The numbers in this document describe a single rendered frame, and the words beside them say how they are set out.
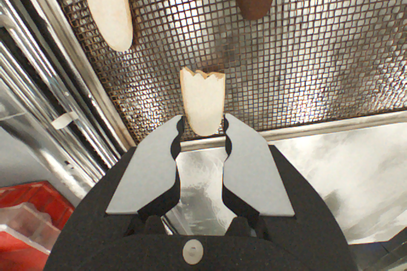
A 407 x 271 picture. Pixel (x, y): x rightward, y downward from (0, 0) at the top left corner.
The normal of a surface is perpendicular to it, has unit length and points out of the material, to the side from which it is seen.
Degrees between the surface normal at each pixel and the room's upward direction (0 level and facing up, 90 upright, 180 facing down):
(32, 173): 0
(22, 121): 0
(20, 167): 0
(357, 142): 10
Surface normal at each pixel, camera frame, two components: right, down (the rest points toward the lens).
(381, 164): -0.04, 0.52
